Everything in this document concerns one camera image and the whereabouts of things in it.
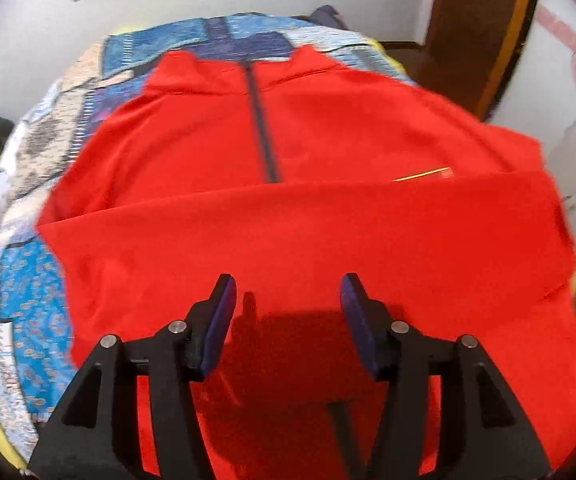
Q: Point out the red zip jacket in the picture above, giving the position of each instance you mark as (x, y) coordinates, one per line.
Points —
(318, 220)

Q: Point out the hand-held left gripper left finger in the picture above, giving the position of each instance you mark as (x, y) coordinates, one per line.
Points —
(222, 320)

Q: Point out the brown wooden door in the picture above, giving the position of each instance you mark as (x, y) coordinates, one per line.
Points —
(467, 20)

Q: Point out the blue patchwork blanket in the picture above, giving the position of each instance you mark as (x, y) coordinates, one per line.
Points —
(38, 310)

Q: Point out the dark blue pillow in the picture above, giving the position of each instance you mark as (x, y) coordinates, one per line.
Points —
(329, 16)

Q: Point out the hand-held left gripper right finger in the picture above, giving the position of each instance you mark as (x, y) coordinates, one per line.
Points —
(356, 320)

